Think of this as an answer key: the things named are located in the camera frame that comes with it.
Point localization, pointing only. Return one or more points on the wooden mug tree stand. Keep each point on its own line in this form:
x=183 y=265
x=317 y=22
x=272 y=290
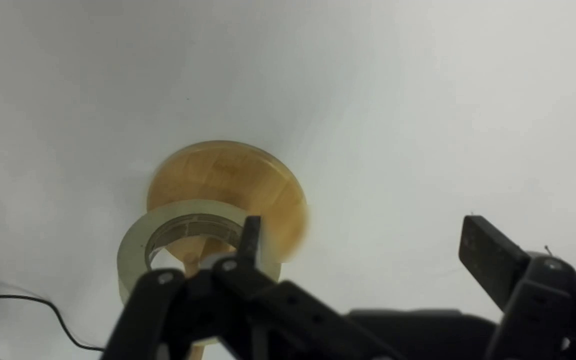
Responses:
x=235 y=173

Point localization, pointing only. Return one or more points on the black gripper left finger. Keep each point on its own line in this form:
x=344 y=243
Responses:
x=188 y=313

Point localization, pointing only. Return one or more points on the beige masking tape roll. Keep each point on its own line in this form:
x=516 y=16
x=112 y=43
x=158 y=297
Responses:
x=134 y=247

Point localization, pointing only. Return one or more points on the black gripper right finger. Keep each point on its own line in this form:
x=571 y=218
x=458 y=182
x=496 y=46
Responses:
x=540 y=301

